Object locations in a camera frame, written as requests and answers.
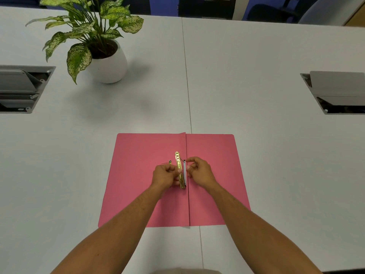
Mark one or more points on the person's right thumb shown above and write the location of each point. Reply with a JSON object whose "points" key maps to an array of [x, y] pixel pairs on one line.
{"points": [[191, 160]]}

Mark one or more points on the person's left forearm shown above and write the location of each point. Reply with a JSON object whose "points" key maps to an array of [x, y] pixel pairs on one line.
{"points": [[114, 236]]}

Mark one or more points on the person's left hand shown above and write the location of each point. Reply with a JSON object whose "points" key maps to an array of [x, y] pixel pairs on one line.
{"points": [[163, 175]]}

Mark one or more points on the dark office chair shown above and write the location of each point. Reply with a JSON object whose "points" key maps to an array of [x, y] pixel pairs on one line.
{"points": [[273, 9], [206, 7]]}

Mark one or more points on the green variegated leafy plant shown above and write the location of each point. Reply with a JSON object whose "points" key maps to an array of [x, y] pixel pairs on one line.
{"points": [[85, 28]]}

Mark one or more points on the person's right forearm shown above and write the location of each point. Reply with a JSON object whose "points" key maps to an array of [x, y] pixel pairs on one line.
{"points": [[256, 233]]}

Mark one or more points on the gold metal file fastener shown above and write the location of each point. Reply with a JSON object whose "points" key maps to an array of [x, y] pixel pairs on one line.
{"points": [[179, 162]]}

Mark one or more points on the white round plant pot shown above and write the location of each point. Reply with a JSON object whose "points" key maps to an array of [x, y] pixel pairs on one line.
{"points": [[109, 65]]}

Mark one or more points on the person's right hand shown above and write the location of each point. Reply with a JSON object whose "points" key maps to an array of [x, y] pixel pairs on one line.
{"points": [[201, 174]]}

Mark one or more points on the person's left thumb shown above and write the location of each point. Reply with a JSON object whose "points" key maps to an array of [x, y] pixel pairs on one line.
{"points": [[171, 167]]}

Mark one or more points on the pink paper file folder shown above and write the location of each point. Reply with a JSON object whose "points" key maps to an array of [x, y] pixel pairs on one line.
{"points": [[137, 179]]}

